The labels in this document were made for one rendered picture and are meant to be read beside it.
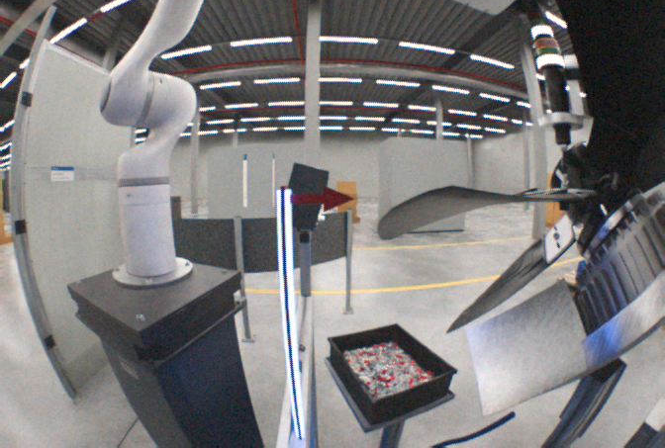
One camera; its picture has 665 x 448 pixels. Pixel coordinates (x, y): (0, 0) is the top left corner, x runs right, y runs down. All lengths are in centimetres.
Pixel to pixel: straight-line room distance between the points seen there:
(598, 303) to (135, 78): 76
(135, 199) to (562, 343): 68
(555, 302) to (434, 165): 644
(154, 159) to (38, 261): 127
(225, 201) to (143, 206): 608
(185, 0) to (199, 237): 169
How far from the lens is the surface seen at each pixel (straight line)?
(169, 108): 58
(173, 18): 59
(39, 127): 170
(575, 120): 38
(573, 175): 44
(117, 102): 54
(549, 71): 41
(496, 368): 37
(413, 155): 654
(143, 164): 54
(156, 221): 55
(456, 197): 19
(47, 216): 172
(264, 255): 201
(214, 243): 200
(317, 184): 82
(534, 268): 48
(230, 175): 654
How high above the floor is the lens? 119
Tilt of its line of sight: 3 degrees down
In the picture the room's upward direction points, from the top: straight up
